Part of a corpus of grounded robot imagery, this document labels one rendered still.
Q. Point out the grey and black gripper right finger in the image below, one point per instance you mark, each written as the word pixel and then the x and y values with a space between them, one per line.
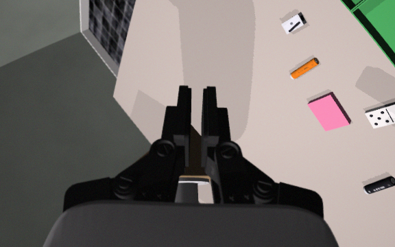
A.
pixel 234 179

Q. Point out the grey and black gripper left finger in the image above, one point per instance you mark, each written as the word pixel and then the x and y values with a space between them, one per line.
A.
pixel 153 178

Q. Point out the white domino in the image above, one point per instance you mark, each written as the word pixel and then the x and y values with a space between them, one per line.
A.
pixel 382 115

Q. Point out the orange battery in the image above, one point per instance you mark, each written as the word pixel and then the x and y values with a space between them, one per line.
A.
pixel 304 68

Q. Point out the silver pencil sharpener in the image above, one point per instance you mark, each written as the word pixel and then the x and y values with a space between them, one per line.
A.
pixel 294 23

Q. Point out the black aa battery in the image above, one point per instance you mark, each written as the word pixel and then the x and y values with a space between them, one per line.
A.
pixel 379 185

